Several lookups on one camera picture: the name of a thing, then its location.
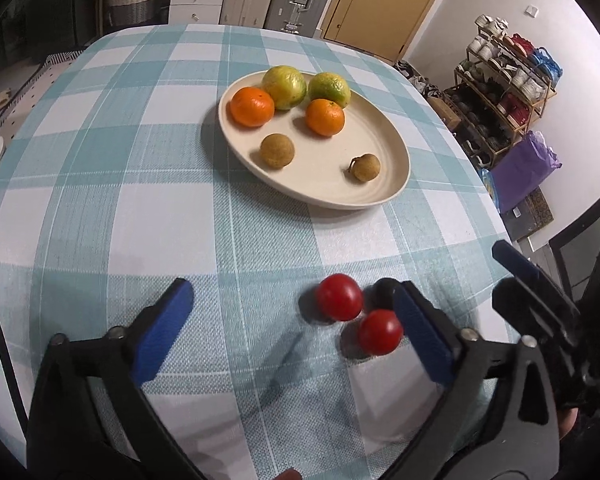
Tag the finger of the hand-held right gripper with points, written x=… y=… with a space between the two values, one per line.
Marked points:
x=517 y=260
x=530 y=312

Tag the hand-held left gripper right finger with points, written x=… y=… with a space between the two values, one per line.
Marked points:
x=425 y=335

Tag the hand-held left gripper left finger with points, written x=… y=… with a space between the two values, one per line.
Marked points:
x=162 y=330

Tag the red tomato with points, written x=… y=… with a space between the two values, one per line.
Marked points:
x=379 y=332
x=339 y=297

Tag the dark purple plum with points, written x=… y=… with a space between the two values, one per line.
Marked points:
x=384 y=291

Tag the brown longan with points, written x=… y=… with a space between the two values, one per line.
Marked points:
x=277 y=150
x=366 y=168

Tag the cream round plate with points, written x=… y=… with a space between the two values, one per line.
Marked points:
x=330 y=170

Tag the orange mandarin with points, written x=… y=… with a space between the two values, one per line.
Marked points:
x=251 y=106
x=325 y=117

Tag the green mandarin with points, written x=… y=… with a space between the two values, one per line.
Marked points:
x=330 y=90

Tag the yellow-green citrus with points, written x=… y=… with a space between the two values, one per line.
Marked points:
x=284 y=87

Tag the person's left hand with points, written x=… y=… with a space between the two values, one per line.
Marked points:
x=289 y=475

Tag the dark patterned box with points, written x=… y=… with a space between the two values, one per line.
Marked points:
x=530 y=212

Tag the blue plastic bag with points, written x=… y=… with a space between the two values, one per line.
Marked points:
x=492 y=192

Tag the purple bag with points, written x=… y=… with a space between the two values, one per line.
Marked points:
x=525 y=170

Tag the teal checked tablecloth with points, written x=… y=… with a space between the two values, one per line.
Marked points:
x=130 y=185

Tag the small cardboard box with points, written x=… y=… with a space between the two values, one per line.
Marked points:
x=442 y=112

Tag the shoe rack with shoes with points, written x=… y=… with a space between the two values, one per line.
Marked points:
x=505 y=95

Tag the pile of sneakers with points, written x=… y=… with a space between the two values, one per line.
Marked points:
x=420 y=80

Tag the wooden door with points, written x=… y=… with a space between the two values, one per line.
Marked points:
x=380 y=5

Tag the striped rug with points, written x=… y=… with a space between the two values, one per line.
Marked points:
x=60 y=58

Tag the wicker basket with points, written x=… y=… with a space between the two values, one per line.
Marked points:
x=130 y=2

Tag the dark grey refrigerator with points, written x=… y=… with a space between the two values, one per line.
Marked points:
x=45 y=5

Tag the white light switch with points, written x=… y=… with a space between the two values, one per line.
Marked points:
x=532 y=11

